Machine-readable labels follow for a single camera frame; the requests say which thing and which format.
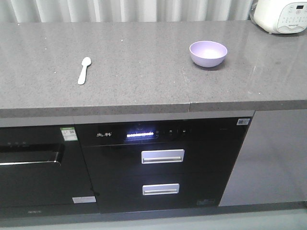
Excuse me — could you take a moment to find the purple plastic bowl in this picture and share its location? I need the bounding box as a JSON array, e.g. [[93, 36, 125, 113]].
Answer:
[[189, 41, 228, 68]]

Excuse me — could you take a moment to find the mint green plastic spoon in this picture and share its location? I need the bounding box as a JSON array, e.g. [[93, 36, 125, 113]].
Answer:
[[77, 57, 92, 85]]

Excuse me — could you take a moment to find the black disinfection cabinet with drawers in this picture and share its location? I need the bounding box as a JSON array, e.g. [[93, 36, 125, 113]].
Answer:
[[76, 116, 251, 213]]

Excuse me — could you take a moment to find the black built-in dishwasher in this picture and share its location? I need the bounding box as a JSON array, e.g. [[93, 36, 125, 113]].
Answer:
[[0, 125, 98, 219]]

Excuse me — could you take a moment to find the grey cabinet door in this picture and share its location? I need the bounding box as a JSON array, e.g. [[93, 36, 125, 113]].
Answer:
[[220, 109, 307, 206]]

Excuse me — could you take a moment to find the white pleated curtain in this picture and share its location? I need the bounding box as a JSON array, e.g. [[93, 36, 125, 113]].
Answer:
[[0, 0, 253, 23]]

